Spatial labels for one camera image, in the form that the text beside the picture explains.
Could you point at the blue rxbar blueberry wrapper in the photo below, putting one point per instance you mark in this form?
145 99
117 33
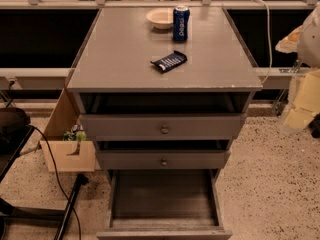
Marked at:
170 61

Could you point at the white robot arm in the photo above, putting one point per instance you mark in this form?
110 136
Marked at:
304 40

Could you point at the grey drawer cabinet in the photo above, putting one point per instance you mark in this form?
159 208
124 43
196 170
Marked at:
118 55

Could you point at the grey top drawer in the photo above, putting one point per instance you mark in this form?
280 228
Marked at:
162 116

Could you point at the grey drawer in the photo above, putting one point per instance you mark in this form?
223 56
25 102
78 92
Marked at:
164 205
162 116
172 154

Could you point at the grey middle drawer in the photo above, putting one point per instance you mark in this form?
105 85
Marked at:
172 154

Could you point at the grey bottom drawer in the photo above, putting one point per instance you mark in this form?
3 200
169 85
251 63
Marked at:
164 205

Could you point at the white bowl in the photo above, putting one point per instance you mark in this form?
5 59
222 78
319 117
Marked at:
161 18

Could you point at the wooden crate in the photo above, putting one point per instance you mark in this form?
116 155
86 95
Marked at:
66 156

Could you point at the blue pepsi can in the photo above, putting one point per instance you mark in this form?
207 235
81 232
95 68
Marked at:
181 15

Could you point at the black bag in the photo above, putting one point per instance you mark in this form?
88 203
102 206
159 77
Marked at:
12 120

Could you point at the black stand base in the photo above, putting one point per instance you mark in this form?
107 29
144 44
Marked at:
59 218

